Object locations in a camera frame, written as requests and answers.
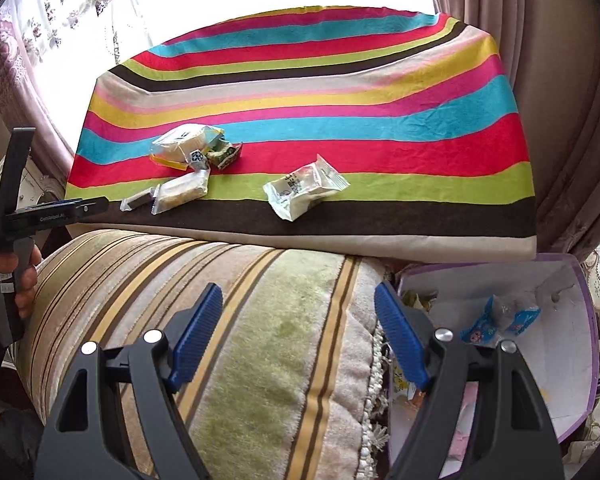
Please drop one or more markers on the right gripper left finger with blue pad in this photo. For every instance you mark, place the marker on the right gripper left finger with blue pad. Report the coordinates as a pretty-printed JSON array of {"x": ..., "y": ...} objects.
[{"x": 85, "y": 436}]

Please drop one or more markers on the person's left hand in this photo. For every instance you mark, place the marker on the person's left hand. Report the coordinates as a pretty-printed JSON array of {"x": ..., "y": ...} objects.
[{"x": 25, "y": 287}]

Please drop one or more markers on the blue cartoon candy wrapper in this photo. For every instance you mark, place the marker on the blue cartoon candy wrapper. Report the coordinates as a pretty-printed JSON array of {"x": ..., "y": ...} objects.
[{"x": 503, "y": 317}]

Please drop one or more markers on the beige striped plush cushion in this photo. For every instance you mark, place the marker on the beige striped plush cushion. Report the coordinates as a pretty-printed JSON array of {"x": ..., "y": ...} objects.
[{"x": 290, "y": 385}]

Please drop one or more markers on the clear packet beige biscuit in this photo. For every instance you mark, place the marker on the clear packet beige biscuit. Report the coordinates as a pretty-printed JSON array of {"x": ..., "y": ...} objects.
[{"x": 180, "y": 191}]

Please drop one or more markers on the small dark bar packet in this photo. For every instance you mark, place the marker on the small dark bar packet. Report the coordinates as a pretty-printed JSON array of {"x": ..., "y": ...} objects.
[{"x": 139, "y": 199}]

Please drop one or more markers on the white box purple rim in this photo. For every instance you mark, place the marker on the white box purple rim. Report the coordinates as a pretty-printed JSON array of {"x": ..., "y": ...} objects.
[{"x": 533, "y": 390}]

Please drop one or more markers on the white egg roll snack packet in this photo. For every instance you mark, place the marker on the white egg roll snack packet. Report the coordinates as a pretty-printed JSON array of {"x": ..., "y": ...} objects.
[{"x": 294, "y": 194}]

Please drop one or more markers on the small green snack packet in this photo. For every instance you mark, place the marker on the small green snack packet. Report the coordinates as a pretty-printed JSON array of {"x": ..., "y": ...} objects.
[{"x": 222, "y": 154}]

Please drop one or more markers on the round cake packet yellow edge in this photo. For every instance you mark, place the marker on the round cake packet yellow edge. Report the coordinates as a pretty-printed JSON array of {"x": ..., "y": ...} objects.
[{"x": 174, "y": 148}]

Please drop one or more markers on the colourful striped cushion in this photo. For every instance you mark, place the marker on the colourful striped cushion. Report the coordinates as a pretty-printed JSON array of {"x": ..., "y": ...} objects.
[{"x": 413, "y": 109}]

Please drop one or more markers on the floral sheer curtain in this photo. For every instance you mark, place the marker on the floral sheer curtain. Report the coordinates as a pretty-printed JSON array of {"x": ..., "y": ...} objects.
[{"x": 51, "y": 53}]

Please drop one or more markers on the brown pleated curtain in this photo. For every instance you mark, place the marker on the brown pleated curtain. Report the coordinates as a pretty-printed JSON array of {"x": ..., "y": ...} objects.
[{"x": 551, "y": 53}]

